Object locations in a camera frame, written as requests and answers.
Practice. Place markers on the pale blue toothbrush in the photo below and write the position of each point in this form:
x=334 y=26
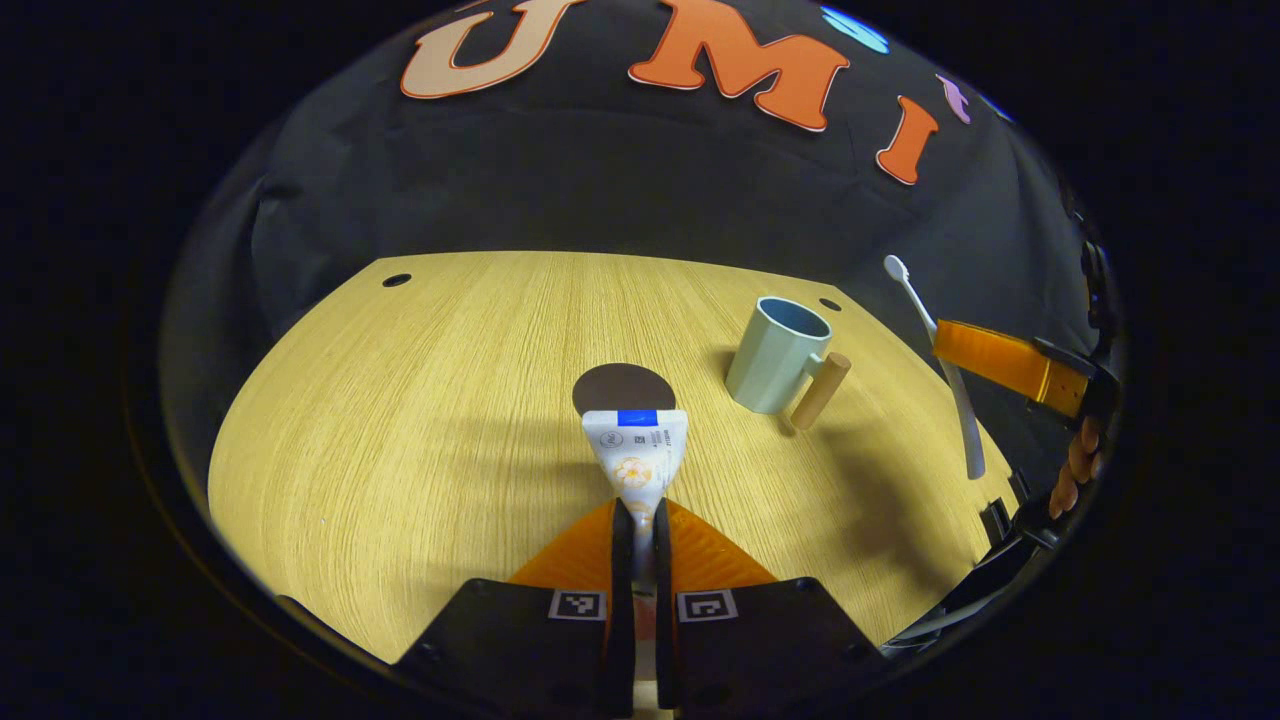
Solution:
x=965 y=430

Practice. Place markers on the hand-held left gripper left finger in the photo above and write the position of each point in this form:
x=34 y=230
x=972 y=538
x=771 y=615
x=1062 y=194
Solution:
x=620 y=600

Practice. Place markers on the white toothpaste tube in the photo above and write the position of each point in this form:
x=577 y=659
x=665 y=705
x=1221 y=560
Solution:
x=635 y=450

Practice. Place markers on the dark brown round coaster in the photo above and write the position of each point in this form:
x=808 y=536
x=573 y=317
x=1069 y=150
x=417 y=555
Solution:
x=620 y=385

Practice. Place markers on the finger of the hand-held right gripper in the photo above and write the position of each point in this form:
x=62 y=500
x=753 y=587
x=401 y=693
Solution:
x=1000 y=362

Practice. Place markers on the light blue cup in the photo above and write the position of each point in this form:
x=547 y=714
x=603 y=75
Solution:
x=775 y=360

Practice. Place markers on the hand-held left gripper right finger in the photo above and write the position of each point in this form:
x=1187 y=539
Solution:
x=665 y=600

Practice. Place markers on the black backdrop cloth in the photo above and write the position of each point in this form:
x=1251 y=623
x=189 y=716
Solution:
x=600 y=180

